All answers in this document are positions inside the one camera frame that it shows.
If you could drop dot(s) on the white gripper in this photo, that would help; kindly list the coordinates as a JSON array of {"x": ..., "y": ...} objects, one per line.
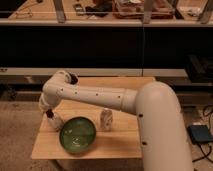
[{"x": 44, "y": 103}]

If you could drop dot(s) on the dark red pepper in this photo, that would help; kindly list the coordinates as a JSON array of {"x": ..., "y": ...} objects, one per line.
[{"x": 50, "y": 114}]

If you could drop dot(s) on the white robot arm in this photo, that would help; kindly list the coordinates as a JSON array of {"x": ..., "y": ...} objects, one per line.
[{"x": 162, "y": 132}]

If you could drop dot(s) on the white sponge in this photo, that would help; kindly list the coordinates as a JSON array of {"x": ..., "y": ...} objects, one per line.
[{"x": 56, "y": 122}]

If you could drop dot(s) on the white cup with black object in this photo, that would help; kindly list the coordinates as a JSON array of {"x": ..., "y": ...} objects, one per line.
[{"x": 73, "y": 77}]

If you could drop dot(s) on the green ceramic bowl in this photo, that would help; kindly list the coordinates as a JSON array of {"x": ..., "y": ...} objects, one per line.
[{"x": 77, "y": 135}]

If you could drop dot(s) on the white patterned bottle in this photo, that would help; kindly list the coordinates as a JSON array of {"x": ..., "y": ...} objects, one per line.
[{"x": 106, "y": 119}]

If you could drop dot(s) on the black device on bench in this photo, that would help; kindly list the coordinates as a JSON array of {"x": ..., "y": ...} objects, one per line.
[{"x": 79, "y": 9}]

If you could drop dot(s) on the brown tray on bench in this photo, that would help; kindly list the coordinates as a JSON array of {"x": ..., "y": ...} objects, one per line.
[{"x": 134, "y": 9}]

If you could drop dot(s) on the black power box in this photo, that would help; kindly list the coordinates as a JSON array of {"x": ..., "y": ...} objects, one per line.
[{"x": 199, "y": 134}]

